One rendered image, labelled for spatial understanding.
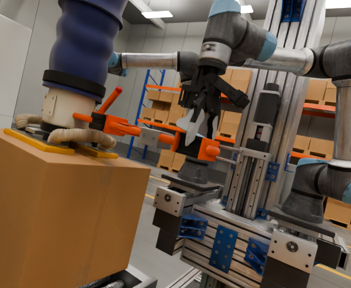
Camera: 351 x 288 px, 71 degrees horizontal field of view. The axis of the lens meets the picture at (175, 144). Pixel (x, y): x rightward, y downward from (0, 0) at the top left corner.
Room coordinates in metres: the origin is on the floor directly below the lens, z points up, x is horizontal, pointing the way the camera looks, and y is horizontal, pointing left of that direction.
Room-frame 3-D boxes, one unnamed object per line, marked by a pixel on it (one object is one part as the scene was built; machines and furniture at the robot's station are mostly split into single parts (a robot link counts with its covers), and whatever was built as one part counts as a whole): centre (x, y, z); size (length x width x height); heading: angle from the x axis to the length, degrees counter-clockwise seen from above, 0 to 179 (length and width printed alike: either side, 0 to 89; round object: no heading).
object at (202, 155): (0.60, -0.05, 1.21); 0.08 x 0.07 x 0.05; 54
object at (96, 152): (1.04, 0.37, 1.11); 0.34 x 0.10 x 0.05; 54
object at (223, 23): (0.62, -0.05, 1.52); 0.09 x 0.08 x 0.11; 113
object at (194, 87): (0.62, -0.04, 1.36); 0.09 x 0.08 x 0.12; 54
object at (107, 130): (0.81, 0.23, 1.21); 0.10 x 0.08 x 0.06; 144
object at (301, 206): (0.97, -0.55, 1.09); 0.15 x 0.15 x 0.10
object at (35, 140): (0.89, 0.49, 1.11); 0.34 x 0.10 x 0.05; 54
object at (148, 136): (0.69, 0.06, 1.21); 0.07 x 0.07 x 0.04; 54
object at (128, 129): (0.94, 0.20, 1.21); 0.93 x 0.30 x 0.04; 54
